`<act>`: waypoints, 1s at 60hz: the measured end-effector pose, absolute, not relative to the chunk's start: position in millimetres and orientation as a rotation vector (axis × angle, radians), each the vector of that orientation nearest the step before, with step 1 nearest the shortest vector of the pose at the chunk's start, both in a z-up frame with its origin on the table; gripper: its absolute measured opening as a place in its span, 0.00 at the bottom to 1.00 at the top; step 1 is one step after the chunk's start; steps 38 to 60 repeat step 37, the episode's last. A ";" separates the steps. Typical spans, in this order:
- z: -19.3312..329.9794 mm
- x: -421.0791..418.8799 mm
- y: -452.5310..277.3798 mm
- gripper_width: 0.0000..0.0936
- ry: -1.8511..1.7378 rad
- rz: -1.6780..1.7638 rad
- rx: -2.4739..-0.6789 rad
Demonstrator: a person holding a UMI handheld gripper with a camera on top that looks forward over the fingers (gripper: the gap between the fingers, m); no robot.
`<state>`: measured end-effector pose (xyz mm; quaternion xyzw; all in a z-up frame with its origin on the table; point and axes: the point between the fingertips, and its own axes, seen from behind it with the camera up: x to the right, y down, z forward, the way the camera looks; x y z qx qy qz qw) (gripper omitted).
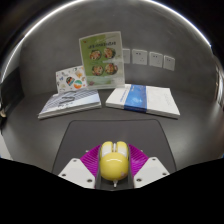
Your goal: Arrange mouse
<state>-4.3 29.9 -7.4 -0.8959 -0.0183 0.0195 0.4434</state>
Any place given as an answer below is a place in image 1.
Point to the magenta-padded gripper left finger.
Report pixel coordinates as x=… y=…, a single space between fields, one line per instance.
x=81 y=167

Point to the white book with blue band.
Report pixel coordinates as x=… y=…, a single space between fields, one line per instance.
x=144 y=99

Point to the grey striped hardcover book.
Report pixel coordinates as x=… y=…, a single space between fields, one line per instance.
x=70 y=102

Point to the yellow and white computer mouse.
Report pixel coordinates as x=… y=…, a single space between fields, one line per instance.
x=114 y=160

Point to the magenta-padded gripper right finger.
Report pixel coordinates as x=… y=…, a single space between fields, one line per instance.
x=146 y=167

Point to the green menu sign stand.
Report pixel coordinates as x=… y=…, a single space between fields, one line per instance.
x=102 y=60

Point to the black mouse pad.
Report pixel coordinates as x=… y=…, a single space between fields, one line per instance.
x=113 y=133

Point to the white wall socket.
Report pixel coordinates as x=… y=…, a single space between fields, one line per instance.
x=155 y=59
x=169 y=62
x=139 y=56
x=126 y=55

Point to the white card with colourful stickers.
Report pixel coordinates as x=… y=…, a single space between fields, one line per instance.
x=69 y=80

